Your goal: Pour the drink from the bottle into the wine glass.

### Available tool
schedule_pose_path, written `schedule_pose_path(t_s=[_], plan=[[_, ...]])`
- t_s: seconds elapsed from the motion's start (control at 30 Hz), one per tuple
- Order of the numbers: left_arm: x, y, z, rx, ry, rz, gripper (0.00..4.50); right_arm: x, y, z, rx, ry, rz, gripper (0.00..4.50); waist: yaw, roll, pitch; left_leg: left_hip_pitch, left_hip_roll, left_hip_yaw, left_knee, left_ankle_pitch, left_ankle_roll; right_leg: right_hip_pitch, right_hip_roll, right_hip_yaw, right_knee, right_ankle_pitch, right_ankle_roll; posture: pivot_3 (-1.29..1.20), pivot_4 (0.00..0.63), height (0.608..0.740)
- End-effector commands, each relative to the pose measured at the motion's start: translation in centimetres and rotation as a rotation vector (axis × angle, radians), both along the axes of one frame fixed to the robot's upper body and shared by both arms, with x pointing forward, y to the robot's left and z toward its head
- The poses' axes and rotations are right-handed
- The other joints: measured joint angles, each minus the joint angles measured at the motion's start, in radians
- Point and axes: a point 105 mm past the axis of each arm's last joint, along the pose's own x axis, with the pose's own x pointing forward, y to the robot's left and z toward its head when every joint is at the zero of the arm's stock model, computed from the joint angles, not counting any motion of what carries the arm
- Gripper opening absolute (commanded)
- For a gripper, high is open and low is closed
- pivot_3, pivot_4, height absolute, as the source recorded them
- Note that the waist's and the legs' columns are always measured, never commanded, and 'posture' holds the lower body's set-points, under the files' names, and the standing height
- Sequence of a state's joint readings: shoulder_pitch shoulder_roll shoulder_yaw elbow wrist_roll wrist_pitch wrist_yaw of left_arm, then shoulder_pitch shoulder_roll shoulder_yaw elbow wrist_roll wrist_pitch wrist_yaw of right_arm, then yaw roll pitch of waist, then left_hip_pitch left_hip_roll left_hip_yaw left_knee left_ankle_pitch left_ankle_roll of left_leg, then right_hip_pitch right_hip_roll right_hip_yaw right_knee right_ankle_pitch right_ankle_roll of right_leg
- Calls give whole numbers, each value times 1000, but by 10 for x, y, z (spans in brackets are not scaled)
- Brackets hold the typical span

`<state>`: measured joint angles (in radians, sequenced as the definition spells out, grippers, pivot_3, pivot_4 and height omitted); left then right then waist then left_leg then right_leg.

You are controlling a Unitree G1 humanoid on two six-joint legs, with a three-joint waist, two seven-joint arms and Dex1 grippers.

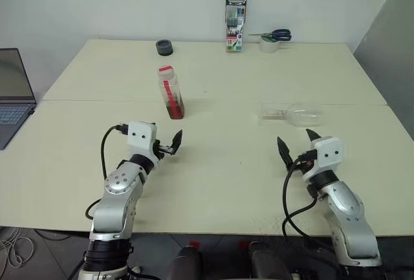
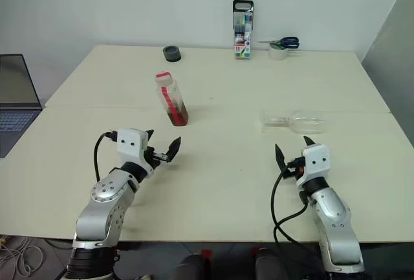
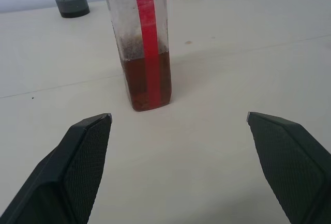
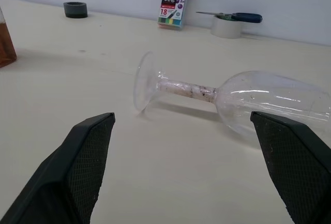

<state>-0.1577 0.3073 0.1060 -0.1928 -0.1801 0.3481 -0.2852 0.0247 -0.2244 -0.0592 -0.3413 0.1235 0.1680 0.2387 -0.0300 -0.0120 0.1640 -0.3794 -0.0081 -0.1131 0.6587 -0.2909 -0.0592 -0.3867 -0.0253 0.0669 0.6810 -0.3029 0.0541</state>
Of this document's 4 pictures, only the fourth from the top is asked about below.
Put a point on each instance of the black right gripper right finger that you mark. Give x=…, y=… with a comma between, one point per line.
x=297, y=172

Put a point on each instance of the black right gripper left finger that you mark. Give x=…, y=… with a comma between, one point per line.
x=59, y=177

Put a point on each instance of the clear bottle with brown liquid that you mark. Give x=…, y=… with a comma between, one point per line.
x=5, y=45

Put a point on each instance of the clear plastic wine glass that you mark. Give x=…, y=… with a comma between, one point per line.
x=186, y=90

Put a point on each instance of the white tape roll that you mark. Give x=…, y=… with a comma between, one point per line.
x=225, y=28

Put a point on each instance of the dark grey tape roll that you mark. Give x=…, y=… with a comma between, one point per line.
x=75, y=10

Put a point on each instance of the marker pen set case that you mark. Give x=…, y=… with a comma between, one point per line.
x=172, y=4

